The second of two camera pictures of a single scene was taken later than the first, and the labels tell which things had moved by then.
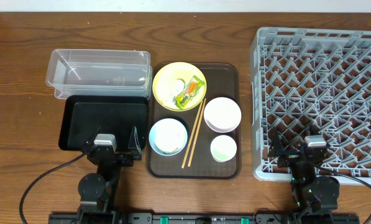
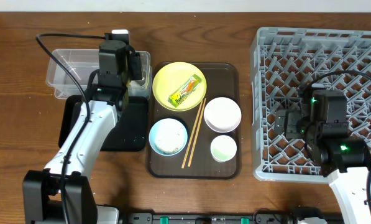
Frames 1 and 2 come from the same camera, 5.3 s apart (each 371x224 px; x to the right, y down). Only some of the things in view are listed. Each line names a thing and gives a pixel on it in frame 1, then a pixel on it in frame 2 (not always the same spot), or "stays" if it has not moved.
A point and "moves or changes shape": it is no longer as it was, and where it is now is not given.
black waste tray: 115,114 stays
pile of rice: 169,135 stays
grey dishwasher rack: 308,81 stays
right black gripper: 289,157 → 293,116
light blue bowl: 168,137 stays
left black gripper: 111,156 → 135,66
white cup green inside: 223,148 stays
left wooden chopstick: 192,135 stays
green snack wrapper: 189,90 moves or changes shape
